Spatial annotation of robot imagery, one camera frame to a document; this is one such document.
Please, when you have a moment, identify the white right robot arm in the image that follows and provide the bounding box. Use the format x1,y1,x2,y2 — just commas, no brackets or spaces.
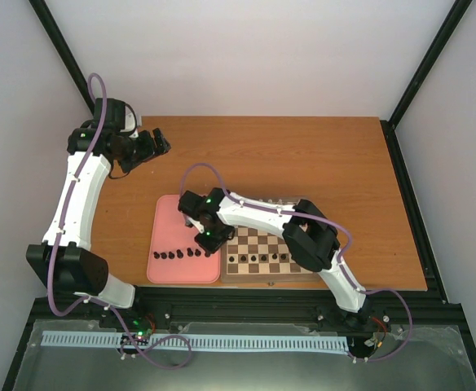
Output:
178,163,371,328

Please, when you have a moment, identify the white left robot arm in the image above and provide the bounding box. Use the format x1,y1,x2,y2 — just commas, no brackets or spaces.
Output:
26,128,170,328

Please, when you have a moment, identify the wooden chess board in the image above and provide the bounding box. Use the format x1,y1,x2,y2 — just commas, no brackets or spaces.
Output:
220,197,322,285

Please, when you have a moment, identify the pink plastic tray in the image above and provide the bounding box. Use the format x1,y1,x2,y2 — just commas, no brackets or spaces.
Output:
147,195,220,285

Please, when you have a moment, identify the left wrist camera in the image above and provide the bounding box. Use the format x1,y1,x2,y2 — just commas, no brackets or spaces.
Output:
121,103,142,138

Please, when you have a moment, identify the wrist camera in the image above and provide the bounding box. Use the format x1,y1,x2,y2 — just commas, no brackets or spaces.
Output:
121,103,142,138
178,191,205,221

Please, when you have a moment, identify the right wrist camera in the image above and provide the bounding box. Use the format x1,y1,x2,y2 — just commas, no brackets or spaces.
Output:
178,191,205,221

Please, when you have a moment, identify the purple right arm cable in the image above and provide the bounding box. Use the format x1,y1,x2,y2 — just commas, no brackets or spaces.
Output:
179,163,413,363

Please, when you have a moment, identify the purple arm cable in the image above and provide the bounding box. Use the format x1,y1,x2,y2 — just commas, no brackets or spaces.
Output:
179,163,413,363
46,72,193,371

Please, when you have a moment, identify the black aluminium frame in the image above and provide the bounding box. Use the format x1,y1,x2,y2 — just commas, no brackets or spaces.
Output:
1,0,476,391

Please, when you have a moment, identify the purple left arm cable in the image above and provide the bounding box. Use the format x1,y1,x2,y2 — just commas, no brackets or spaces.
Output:
46,72,193,371

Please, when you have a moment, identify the light blue cable duct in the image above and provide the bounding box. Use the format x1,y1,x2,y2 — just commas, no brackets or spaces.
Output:
41,331,349,355

